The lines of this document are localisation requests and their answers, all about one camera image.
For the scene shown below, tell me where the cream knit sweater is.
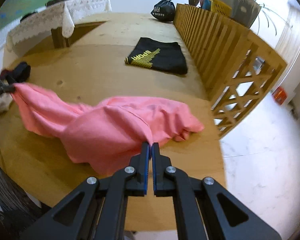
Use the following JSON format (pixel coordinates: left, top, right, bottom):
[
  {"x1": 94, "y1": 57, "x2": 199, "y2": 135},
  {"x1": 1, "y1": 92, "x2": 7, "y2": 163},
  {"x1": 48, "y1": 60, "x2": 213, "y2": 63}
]
[{"x1": 0, "y1": 93, "x2": 13, "y2": 115}]

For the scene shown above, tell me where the wooden slat fence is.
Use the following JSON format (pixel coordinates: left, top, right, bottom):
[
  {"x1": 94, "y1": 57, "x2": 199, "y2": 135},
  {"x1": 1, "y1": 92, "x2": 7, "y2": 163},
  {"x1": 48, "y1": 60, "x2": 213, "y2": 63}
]
[{"x1": 173, "y1": 4, "x2": 287, "y2": 138}]

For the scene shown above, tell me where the pink t-shirt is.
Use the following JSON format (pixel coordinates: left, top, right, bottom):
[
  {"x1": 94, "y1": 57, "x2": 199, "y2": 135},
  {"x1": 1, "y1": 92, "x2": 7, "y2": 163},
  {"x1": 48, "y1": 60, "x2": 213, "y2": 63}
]
[{"x1": 12, "y1": 83, "x2": 204, "y2": 175}]

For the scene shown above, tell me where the dark navy garment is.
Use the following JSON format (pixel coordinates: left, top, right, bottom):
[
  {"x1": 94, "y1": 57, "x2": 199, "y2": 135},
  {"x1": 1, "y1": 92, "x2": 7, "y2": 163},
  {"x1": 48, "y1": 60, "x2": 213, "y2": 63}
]
[{"x1": 0, "y1": 62, "x2": 31, "y2": 84}]

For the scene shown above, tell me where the yellow plastic basket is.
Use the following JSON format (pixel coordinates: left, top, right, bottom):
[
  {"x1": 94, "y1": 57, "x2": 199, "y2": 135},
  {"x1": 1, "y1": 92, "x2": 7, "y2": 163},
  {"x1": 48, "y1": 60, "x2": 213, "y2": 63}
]
[{"x1": 209, "y1": 0, "x2": 232, "y2": 17}]

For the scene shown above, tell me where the folded black sport shirt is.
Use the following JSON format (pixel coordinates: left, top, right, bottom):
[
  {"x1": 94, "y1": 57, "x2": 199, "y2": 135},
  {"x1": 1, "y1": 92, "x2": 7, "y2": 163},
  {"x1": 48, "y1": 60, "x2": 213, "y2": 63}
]
[{"x1": 125, "y1": 37, "x2": 188, "y2": 75}]

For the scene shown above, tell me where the wooden low table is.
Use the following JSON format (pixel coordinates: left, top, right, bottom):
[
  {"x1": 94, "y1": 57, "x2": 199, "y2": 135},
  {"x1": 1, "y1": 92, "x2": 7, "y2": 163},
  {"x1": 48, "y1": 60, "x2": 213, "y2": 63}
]
[{"x1": 51, "y1": 21, "x2": 105, "y2": 49}]

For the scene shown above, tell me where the potted spider plant grey pot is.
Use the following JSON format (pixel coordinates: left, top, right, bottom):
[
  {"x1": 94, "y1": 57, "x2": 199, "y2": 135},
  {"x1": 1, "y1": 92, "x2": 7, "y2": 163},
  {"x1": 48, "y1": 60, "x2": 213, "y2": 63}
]
[{"x1": 230, "y1": 0, "x2": 292, "y2": 36}]

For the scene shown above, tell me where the black sports drawstring bag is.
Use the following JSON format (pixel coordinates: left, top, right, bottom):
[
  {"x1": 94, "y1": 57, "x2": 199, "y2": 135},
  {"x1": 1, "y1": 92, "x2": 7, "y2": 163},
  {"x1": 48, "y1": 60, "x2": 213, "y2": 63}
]
[{"x1": 151, "y1": 0, "x2": 175, "y2": 22}]

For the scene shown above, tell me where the red box on floor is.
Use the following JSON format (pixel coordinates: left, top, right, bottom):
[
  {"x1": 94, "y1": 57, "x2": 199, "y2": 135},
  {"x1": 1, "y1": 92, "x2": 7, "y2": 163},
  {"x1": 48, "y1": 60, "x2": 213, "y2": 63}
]
[{"x1": 272, "y1": 86, "x2": 287, "y2": 105}]

